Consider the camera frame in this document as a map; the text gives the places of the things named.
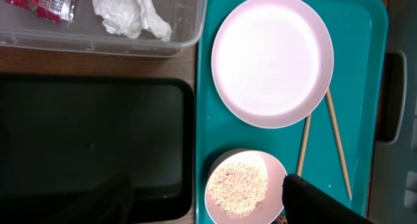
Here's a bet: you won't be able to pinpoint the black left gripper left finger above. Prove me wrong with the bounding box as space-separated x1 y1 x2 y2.
42 176 134 224

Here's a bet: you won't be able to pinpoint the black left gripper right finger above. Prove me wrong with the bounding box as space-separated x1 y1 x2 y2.
282 174 372 224

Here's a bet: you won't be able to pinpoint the white napkin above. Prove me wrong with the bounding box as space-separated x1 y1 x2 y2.
92 0 172 42

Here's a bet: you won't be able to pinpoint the red snack wrapper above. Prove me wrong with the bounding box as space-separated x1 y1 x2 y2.
5 0 76 23

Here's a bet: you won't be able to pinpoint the brown food scrap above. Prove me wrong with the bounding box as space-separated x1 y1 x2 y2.
275 214 287 224

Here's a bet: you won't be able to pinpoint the wooden chopstick near bowl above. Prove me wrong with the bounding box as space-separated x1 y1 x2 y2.
296 114 311 176

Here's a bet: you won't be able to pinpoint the teal plastic tray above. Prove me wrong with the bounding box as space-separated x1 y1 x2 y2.
195 0 388 224

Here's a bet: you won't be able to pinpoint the black tray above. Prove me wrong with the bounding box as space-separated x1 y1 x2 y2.
1 74 195 223

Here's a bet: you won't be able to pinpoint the wooden chopstick near rack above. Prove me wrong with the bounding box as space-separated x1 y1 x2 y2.
326 89 352 200

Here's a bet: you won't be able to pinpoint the grey plastic dish rack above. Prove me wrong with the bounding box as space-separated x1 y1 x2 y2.
368 0 416 223

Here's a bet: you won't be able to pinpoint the large white plate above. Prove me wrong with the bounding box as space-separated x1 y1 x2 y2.
211 0 334 129

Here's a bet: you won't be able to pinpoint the clear plastic bin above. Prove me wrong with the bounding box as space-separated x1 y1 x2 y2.
1 0 207 57

